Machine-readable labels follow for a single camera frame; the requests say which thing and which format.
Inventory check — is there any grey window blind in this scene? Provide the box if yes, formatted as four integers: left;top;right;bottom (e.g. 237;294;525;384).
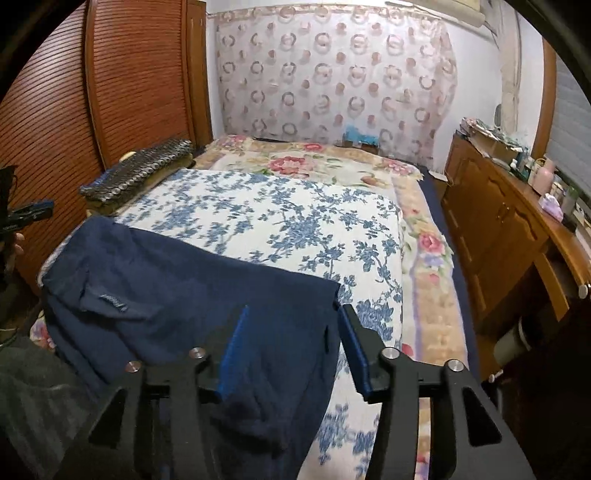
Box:
545;55;591;176

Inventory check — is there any pink floral blanket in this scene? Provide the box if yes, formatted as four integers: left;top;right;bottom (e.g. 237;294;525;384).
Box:
194;134;467;480

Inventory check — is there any navy printed t-shirt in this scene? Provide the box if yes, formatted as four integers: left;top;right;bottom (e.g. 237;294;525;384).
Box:
41;216;342;467

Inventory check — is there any wooden sideboard cabinet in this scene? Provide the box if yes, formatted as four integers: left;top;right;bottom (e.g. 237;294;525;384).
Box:
441;131;591;324

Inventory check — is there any blue bag on stool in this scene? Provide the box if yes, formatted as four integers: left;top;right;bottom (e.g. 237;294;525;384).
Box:
344;122;379;148

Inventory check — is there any dark circle patterned cloth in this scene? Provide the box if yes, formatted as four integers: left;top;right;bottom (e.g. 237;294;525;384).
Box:
78;137;195;215

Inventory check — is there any cream window curtain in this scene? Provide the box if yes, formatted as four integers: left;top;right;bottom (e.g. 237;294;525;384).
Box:
501;0;522;134

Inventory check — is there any purple tissue pack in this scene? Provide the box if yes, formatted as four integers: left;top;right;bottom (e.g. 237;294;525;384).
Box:
540;194;565;219

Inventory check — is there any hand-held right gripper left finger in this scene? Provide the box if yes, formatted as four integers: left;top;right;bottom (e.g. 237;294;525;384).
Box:
53;305;252;480

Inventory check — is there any circle patterned sheer curtain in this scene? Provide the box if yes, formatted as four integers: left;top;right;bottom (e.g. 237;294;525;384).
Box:
215;7;458;162

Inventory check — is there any navy bed sheet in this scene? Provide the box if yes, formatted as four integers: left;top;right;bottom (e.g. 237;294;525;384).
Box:
418;164;483;384

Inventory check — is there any wooden window frame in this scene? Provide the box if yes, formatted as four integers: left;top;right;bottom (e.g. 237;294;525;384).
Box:
536;39;561;158

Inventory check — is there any white air conditioner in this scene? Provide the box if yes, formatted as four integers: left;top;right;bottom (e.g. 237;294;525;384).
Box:
462;0;498;29

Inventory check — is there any wooden louvered wardrobe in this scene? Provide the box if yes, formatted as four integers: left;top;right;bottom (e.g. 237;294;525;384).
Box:
0;0;213;296

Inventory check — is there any beige waste bin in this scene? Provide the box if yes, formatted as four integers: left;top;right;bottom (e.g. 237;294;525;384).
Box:
493;318;539;367

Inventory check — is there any blue floral quilt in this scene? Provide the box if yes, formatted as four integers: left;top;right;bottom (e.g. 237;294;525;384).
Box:
37;168;416;480

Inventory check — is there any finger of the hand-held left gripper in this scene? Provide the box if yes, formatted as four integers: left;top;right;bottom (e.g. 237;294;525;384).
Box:
7;199;55;228

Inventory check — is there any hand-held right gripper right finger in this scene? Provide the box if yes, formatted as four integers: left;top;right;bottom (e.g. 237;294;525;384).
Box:
337;304;536;480

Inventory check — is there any pink bottle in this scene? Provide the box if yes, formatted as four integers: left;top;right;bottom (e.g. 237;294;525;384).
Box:
532;158;557;197

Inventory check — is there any open cardboard box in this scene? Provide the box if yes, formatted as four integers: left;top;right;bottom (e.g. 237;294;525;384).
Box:
462;117;509;148

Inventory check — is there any dark grey cloth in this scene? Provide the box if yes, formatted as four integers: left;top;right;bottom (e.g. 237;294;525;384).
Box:
0;337;102;480

